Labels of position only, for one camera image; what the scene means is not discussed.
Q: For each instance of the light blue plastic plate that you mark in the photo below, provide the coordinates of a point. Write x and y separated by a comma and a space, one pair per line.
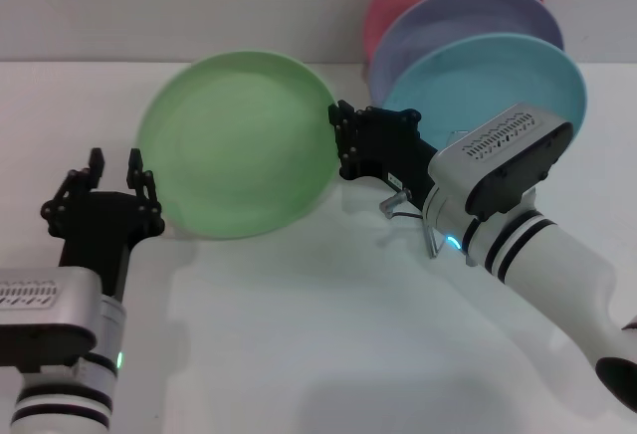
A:
488, 80

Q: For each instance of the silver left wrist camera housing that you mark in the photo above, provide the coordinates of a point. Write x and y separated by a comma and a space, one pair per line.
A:
45, 314

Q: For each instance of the purple plastic plate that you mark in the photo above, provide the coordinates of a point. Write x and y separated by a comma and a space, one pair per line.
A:
448, 21

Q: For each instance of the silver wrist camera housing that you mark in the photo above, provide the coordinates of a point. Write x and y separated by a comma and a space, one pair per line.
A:
497, 165
45, 314

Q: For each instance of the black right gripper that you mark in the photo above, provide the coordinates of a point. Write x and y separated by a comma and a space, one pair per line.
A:
388, 150

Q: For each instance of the green plastic plate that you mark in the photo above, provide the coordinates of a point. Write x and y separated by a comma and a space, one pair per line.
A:
234, 145

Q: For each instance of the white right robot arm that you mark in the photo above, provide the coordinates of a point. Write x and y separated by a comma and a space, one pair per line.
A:
547, 270

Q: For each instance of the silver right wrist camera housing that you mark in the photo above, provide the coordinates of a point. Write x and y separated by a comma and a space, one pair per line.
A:
497, 165

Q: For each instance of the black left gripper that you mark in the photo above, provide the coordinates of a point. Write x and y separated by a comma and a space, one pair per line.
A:
99, 225

